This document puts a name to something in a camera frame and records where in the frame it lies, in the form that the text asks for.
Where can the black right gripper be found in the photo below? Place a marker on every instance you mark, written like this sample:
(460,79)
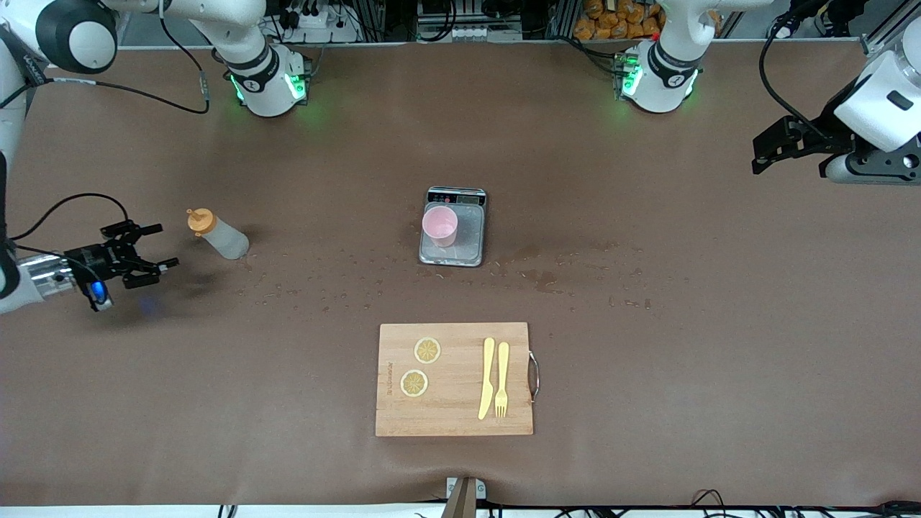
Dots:
(89,257)

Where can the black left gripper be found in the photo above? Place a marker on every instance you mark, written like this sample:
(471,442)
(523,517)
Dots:
(822,138)

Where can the pink plastic cup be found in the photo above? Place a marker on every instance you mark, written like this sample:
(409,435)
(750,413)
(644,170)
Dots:
(439,229)

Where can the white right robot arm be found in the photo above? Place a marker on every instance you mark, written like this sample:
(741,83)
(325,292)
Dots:
(266,101)

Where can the orange snack packets pile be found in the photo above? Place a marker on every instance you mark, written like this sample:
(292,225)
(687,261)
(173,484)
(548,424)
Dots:
(619,18)

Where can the white power strip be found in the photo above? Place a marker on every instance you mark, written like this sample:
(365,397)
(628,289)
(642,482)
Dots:
(316,21)

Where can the lemon slice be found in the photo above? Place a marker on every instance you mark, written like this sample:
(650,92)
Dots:
(414,383)
(427,350)

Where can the brown table mat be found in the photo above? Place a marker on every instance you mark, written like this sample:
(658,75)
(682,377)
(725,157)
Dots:
(647,432)

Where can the silver digital kitchen scale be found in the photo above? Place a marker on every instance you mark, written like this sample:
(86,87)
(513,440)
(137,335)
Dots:
(471,244)

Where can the black equipment box white connectors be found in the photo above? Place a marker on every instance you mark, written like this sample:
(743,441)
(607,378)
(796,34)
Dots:
(468,18)

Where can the yellow plastic fork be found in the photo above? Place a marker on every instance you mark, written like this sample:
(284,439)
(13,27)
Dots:
(502,374)

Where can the yellow plastic knife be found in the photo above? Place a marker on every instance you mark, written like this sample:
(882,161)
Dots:
(486,381)

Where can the metal table edge bracket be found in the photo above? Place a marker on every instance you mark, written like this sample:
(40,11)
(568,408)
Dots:
(465,496)

